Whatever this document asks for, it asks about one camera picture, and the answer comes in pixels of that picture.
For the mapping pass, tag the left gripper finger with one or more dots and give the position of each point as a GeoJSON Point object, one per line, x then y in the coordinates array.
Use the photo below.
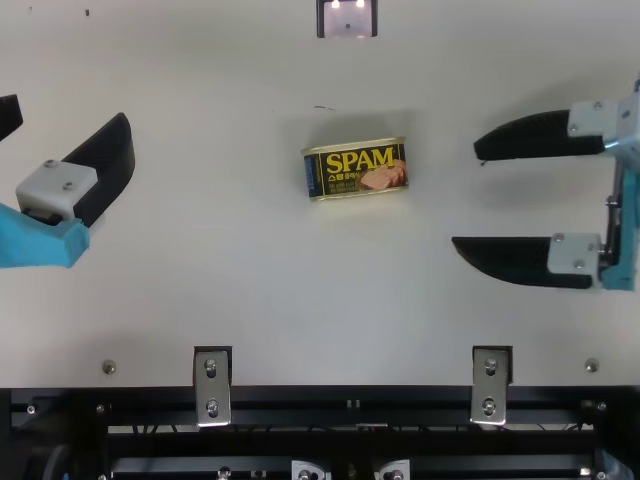
{"type": "Point", "coordinates": [10, 115]}
{"type": "Point", "coordinates": [105, 165]}

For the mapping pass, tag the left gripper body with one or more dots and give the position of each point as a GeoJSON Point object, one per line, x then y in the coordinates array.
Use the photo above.
{"type": "Point", "coordinates": [30, 245]}

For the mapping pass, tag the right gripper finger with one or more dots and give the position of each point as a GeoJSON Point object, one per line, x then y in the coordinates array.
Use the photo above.
{"type": "Point", "coordinates": [535, 137]}
{"type": "Point", "coordinates": [515, 260]}

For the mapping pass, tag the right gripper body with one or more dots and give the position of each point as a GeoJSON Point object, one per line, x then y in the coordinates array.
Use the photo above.
{"type": "Point", "coordinates": [627, 225]}

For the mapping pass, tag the dark blue rectangular tin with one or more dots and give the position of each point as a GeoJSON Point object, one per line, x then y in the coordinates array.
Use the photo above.
{"type": "Point", "coordinates": [355, 170]}

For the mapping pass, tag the small square scanner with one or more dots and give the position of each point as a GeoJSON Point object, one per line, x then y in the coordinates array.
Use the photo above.
{"type": "Point", "coordinates": [346, 20]}

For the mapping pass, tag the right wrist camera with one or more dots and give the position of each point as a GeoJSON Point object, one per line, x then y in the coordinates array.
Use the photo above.
{"type": "Point", "coordinates": [630, 125]}

